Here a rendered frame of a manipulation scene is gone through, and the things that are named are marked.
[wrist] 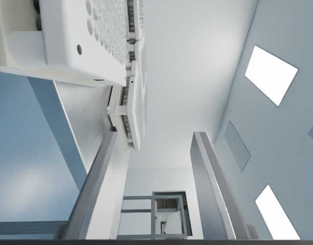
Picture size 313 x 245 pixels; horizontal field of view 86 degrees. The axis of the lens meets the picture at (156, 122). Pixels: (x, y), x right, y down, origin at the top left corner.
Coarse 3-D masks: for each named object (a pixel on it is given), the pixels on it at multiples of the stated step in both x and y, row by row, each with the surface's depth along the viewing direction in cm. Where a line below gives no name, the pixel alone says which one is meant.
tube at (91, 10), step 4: (36, 0) 15; (88, 0) 15; (92, 0) 15; (96, 0) 15; (36, 4) 15; (88, 4) 15; (92, 4) 15; (96, 4) 15; (100, 4) 16; (36, 8) 15; (88, 8) 15; (92, 8) 15; (96, 8) 15; (100, 8) 16; (88, 12) 15; (92, 12) 15; (96, 12) 15; (100, 12) 16
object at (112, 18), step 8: (104, 0) 18; (112, 0) 21; (120, 0) 26; (104, 8) 18; (112, 8) 22; (120, 8) 26; (96, 16) 17; (104, 16) 18; (112, 16) 21; (120, 16) 26; (104, 24) 18; (112, 24) 21; (120, 24) 27; (112, 32) 20; (120, 32) 25; (120, 40) 25; (120, 48) 27
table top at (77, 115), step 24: (48, 96) 23; (72, 96) 27; (96, 96) 38; (48, 120) 25; (72, 120) 27; (96, 120) 38; (72, 144) 28; (96, 144) 38; (72, 168) 32; (120, 192) 63
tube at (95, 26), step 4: (36, 20) 15; (40, 20) 15; (88, 20) 15; (92, 20) 15; (96, 20) 15; (100, 20) 16; (36, 24) 15; (40, 24) 15; (88, 24) 15; (92, 24) 15; (96, 24) 15; (100, 24) 16; (40, 28) 15; (88, 28) 15; (92, 28) 15; (96, 28) 15; (100, 28) 16; (92, 32) 16; (96, 32) 16; (100, 32) 16
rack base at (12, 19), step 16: (0, 0) 12; (16, 0) 13; (32, 0) 15; (0, 16) 12; (16, 16) 13; (32, 16) 15; (0, 32) 12; (0, 48) 12; (0, 64) 12; (16, 64) 13; (64, 80) 21; (80, 80) 24
